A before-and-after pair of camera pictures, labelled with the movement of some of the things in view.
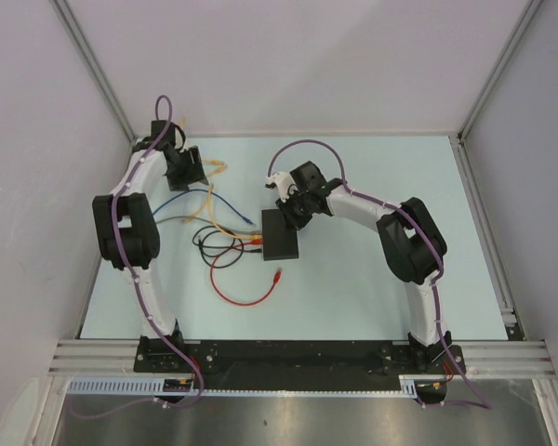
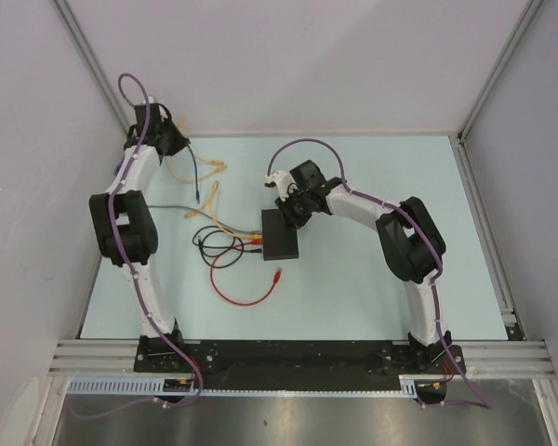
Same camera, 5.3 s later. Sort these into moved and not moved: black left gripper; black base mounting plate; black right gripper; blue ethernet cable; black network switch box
Moved: black left gripper; blue ethernet cable
Not moved: black right gripper; black base mounting plate; black network switch box
